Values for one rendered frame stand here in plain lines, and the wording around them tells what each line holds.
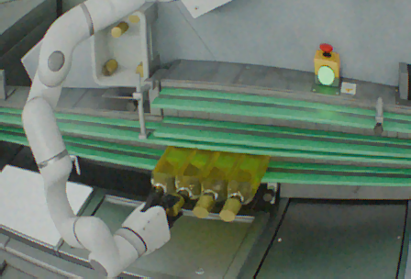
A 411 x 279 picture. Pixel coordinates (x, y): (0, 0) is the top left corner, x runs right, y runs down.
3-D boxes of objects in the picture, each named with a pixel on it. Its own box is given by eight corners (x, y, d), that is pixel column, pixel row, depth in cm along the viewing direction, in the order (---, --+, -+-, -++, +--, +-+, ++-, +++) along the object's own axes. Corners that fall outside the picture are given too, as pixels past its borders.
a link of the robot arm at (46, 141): (99, 133, 114) (92, 130, 128) (68, 33, 111) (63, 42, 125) (37, 165, 109) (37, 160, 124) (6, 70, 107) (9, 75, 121)
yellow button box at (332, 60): (317, 72, 157) (315, 83, 151) (316, 46, 153) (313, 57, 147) (340, 75, 155) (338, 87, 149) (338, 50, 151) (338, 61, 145)
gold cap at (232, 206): (235, 195, 137) (229, 207, 133) (244, 206, 138) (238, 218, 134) (222, 201, 139) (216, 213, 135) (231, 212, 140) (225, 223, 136)
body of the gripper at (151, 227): (148, 264, 125) (175, 240, 133) (138, 232, 120) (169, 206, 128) (121, 252, 129) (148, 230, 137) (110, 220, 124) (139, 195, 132)
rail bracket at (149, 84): (149, 121, 164) (130, 148, 153) (143, 60, 155) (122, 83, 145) (161, 123, 163) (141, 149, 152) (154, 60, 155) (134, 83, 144)
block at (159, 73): (158, 101, 169) (148, 115, 163) (155, 68, 164) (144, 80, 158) (172, 103, 167) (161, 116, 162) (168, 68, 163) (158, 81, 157)
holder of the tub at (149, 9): (108, 87, 179) (97, 100, 173) (104, 5, 166) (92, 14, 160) (162, 90, 174) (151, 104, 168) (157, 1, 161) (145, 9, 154)
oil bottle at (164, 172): (180, 149, 165) (149, 196, 148) (178, 128, 163) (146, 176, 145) (202, 151, 164) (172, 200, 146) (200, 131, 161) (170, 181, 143)
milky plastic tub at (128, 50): (105, 72, 176) (93, 85, 169) (103, 5, 166) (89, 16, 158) (161, 72, 171) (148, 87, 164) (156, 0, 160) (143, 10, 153)
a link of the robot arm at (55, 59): (79, 8, 122) (27, 40, 118) (85, -4, 109) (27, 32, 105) (97, 59, 124) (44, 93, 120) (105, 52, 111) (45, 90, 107)
